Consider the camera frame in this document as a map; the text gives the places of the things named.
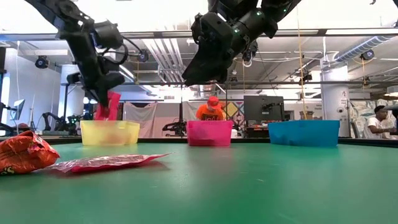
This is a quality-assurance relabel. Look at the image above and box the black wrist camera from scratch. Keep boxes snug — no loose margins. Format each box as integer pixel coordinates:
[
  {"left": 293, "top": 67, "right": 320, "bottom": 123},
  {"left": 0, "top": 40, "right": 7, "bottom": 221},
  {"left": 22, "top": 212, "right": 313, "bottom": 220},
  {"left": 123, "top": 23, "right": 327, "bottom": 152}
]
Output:
[
  {"left": 191, "top": 12, "right": 225, "bottom": 43},
  {"left": 105, "top": 72, "right": 126, "bottom": 91}
]

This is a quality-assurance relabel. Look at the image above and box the yellow plastic bin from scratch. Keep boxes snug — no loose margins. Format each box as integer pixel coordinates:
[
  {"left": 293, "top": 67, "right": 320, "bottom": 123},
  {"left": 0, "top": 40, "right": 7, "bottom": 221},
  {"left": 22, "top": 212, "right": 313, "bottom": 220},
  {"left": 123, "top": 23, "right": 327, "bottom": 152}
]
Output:
[{"left": 80, "top": 120, "right": 141, "bottom": 146}]

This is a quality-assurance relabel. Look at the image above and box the silver ventilation duct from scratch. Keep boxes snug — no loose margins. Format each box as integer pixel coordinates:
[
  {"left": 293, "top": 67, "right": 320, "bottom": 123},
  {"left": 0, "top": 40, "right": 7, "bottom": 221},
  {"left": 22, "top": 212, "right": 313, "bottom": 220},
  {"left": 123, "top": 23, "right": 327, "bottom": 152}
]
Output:
[{"left": 334, "top": 35, "right": 397, "bottom": 63}]

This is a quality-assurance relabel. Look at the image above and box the white hanging cloth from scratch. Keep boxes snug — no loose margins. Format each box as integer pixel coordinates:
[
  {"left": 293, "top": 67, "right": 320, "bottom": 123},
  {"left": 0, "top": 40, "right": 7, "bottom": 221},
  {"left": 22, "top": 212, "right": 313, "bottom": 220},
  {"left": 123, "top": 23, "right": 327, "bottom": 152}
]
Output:
[{"left": 123, "top": 101, "right": 158, "bottom": 138}]

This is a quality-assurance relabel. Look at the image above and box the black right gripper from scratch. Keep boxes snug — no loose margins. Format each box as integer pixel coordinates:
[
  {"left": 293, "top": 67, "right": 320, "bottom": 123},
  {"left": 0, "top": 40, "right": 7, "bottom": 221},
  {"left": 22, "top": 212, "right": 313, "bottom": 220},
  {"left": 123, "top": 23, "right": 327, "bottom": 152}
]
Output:
[{"left": 182, "top": 11, "right": 261, "bottom": 86}]

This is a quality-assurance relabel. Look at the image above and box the black metal table frame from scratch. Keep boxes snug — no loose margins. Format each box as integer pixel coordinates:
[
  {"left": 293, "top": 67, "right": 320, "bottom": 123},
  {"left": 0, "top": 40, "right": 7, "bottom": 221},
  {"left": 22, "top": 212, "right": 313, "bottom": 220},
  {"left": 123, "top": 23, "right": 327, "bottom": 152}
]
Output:
[{"left": 0, "top": 136, "right": 398, "bottom": 148}]

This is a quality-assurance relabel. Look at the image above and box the green table mat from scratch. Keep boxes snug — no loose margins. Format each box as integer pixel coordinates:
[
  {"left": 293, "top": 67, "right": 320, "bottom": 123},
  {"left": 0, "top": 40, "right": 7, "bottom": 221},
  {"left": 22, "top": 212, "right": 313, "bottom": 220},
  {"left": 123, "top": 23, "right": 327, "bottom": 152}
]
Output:
[{"left": 0, "top": 142, "right": 398, "bottom": 224}]

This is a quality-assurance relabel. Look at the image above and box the red plastic bin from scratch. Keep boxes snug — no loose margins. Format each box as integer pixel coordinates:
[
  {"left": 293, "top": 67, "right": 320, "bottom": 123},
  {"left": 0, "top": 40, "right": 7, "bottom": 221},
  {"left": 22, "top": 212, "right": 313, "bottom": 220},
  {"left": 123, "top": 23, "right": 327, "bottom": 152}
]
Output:
[{"left": 186, "top": 120, "right": 233, "bottom": 147}]

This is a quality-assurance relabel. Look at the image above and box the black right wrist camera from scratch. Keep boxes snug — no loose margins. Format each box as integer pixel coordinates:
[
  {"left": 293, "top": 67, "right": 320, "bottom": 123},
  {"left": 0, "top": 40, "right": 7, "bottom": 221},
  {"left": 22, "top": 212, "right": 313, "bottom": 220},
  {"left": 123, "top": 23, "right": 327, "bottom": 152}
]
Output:
[{"left": 191, "top": 12, "right": 225, "bottom": 43}]

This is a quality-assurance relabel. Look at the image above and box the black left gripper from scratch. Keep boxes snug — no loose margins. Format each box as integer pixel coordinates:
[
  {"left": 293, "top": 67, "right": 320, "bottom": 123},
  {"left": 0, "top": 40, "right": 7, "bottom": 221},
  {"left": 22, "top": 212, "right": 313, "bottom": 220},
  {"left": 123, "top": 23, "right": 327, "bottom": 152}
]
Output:
[{"left": 78, "top": 55, "right": 111, "bottom": 108}]

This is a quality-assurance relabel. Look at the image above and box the white round column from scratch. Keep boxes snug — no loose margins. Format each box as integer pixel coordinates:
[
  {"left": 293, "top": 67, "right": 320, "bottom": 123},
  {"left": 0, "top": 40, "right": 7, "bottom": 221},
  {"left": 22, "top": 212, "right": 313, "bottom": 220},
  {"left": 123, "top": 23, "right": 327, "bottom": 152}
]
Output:
[
  {"left": 321, "top": 63, "right": 351, "bottom": 138},
  {"left": 58, "top": 64, "right": 85, "bottom": 119}
]

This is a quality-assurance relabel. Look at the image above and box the blue plastic bin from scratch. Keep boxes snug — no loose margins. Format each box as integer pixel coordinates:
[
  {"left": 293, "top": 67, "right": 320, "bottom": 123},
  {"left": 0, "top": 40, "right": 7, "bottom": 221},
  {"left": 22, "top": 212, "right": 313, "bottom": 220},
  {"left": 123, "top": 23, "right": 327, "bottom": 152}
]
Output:
[{"left": 267, "top": 119, "right": 340, "bottom": 147}]

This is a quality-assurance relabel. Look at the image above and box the pale pink candy pack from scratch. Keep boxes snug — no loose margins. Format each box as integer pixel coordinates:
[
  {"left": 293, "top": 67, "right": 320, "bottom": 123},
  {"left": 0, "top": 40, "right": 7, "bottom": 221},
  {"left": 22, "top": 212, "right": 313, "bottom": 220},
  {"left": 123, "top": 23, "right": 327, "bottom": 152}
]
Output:
[
  {"left": 94, "top": 90, "right": 122, "bottom": 121},
  {"left": 46, "top": 152, "right": 172, "bottom": 174}
]

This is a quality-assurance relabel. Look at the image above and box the person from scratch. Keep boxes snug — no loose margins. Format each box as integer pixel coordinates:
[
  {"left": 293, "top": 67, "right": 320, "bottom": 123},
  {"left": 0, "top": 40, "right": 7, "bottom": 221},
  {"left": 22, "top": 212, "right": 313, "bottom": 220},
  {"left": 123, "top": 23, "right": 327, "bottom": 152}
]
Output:
[
  {"left": 363, "top": 105, "right": 398, "bottom": 140},
  {"left": 195, "top": 96, "right": 227, "bottom": 121}
]

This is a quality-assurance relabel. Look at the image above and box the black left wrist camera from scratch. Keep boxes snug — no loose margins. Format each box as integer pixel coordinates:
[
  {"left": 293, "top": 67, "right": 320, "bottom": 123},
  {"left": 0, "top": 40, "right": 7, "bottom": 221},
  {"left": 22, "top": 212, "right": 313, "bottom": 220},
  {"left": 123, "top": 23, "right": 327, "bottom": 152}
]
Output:
[{"left": 105, "top": 72, "right": 126, "bottom": 91}]

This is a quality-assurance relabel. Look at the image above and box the black computer monitor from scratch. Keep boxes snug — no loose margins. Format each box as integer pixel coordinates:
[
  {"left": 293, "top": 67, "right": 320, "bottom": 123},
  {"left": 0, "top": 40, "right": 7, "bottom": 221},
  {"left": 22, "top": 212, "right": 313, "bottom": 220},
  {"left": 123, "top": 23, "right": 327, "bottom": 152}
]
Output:
[{"left": 243, "top": 95, "right": 285, "bottom": 123}]

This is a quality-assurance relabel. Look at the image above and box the orange candy pack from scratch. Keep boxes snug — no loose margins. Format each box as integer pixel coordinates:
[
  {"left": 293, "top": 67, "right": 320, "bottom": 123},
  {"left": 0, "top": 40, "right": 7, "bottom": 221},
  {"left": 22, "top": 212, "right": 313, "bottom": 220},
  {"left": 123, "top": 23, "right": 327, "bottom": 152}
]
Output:
[{"left": 0, "top": 129, "right": 60, "bottom": 175}]

